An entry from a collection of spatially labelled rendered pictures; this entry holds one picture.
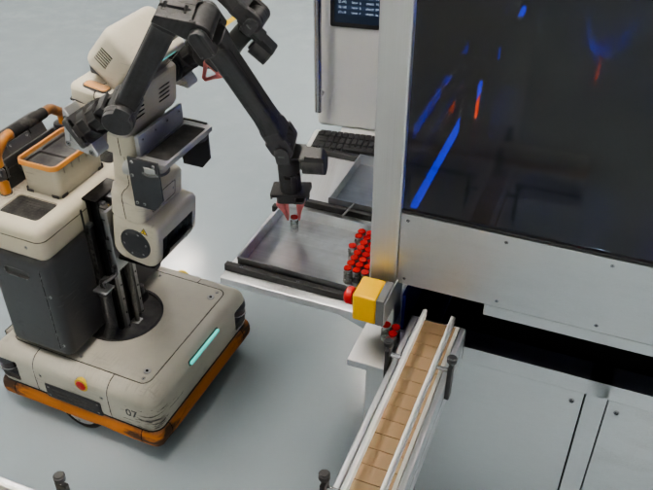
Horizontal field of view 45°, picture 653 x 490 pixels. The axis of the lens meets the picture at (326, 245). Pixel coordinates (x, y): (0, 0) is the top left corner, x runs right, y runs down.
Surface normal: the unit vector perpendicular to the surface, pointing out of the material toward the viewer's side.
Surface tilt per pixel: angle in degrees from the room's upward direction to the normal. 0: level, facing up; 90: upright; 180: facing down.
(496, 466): 90
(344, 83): 90
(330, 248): 0
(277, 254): 0
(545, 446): 90
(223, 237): 0
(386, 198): 90
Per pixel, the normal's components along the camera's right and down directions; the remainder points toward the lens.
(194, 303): 0.00, -0.80
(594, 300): -0.37, 0.55
